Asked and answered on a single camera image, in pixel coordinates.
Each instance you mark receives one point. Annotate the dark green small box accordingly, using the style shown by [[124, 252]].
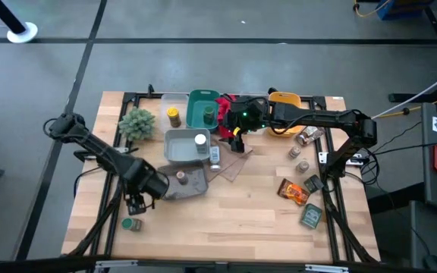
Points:
[[313, 184]]

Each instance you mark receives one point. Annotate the dark translucent plastic bin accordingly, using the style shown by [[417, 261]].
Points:
[[193, 187]]

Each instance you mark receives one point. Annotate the dark grey cabinet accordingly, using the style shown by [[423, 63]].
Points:
[[431, 235]]

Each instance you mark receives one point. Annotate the blue box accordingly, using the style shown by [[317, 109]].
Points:
[[397, 9]]

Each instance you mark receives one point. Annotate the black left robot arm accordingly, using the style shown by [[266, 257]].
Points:
[[97, 149]]

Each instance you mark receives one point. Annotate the yellow-lid chili onion tin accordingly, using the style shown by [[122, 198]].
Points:
[[173, 113]]

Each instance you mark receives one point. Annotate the light grey plastic bin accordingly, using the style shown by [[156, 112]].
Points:
[[180, 149]]

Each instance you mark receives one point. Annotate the white power strip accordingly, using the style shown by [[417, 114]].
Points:
[[351, 159]]

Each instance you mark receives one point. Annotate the green-lid spice jar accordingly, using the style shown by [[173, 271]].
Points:
[[208, 113]]

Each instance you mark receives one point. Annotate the teal plastic bin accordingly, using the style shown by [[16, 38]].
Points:
[[195, 113]]

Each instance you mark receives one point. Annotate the white-lid seasoning jar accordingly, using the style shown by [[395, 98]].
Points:
[[214, 157], [200, 140]]

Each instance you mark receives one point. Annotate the yellow-orange plastic bin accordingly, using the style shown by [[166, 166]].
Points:
[[285, 96]]

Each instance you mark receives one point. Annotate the green artificial succulent plant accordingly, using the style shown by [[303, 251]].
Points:
[[137, 124]]

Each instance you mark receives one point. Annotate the black aluminium table frame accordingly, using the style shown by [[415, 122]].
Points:
[[332, 242]]

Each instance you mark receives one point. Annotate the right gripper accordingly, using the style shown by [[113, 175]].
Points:
[[247, 113]]

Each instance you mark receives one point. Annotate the black computer mouse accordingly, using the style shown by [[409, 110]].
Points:
[[435, 264]]

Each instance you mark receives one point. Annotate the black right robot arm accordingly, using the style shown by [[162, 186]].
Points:
[[317, 117]]

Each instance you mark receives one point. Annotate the green tin with print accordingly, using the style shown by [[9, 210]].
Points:
[[311, 216]]

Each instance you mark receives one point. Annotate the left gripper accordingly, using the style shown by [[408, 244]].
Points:
[[146, 182]]

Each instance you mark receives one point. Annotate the black pole, white round base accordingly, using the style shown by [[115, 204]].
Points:
[[23, 33]]

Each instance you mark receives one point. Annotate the red cloth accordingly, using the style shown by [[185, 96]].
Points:
[[221, 110]]

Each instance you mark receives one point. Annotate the orange foil pouch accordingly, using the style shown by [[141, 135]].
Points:
[[293, 191]]

